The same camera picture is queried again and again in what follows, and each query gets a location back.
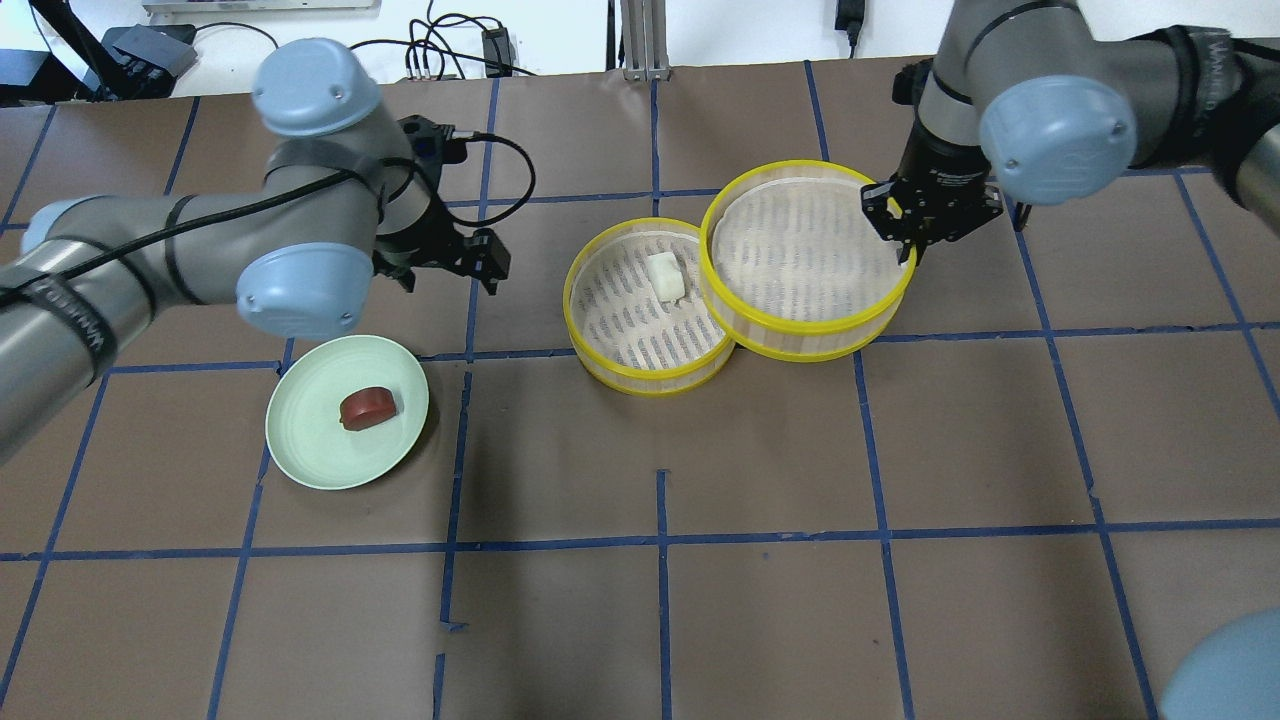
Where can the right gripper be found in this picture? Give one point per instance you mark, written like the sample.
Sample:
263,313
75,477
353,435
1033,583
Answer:
940,165

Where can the aluminium frame post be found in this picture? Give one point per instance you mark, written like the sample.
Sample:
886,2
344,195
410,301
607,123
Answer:
643,35

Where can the red-brown bun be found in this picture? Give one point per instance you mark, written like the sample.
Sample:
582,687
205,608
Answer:
367,407

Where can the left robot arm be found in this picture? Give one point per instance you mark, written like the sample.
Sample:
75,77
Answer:
348,194

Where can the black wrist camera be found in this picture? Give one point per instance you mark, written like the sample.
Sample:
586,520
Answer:
436,145

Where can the black power adapter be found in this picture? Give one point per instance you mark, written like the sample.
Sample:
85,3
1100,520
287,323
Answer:
498,53

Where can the white bun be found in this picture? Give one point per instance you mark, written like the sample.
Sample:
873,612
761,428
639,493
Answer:
665,273

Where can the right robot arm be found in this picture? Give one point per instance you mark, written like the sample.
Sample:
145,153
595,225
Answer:
1023,104

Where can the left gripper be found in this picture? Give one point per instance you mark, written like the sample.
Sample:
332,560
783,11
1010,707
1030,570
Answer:
428,233

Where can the green plate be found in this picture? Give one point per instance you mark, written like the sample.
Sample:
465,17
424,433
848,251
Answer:
302,426

